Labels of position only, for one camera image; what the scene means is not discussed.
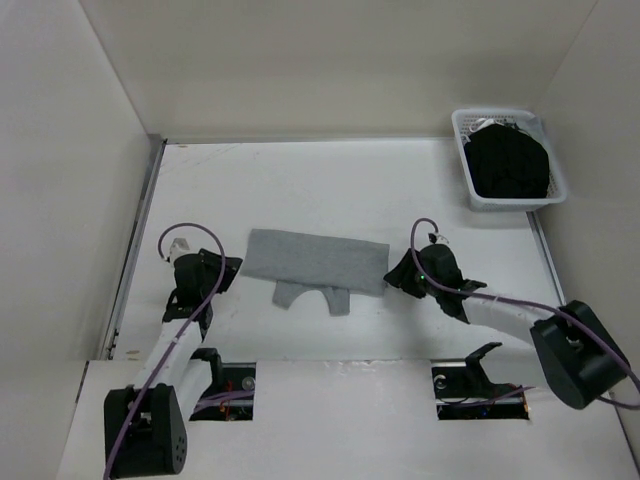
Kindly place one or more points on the left aluminium table rail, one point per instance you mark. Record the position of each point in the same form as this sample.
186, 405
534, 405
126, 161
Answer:
113, 324

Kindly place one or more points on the aluminium table rail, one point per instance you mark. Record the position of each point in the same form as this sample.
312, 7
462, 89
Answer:
545, 252
113, 324

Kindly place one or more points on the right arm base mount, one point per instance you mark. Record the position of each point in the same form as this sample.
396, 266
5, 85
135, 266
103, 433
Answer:
464, 392

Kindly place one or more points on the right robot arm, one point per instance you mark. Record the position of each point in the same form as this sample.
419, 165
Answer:
569, 351

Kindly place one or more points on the white tank top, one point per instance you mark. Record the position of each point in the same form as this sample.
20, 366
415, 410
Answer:
482, 123

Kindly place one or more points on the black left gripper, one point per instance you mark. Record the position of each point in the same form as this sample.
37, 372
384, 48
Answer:
232, 267

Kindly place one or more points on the black tank top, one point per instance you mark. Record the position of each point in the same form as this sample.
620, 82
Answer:
505, 163

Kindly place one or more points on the white plastic basket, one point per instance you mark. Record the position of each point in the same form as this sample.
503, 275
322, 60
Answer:
529, 124

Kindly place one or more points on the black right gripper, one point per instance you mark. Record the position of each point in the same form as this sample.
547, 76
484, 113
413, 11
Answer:
401, 275

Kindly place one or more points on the grey tank top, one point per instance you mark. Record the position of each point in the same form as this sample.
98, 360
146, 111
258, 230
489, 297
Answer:
298, 263

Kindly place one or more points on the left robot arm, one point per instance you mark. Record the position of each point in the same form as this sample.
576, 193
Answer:
145, 422

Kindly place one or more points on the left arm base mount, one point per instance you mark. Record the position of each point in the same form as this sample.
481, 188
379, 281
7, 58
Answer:
213, 390

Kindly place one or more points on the right aluminium table rail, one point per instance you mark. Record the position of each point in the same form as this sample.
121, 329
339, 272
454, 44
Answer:
545, 252

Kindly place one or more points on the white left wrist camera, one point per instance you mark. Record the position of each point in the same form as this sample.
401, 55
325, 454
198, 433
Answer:
178, 248

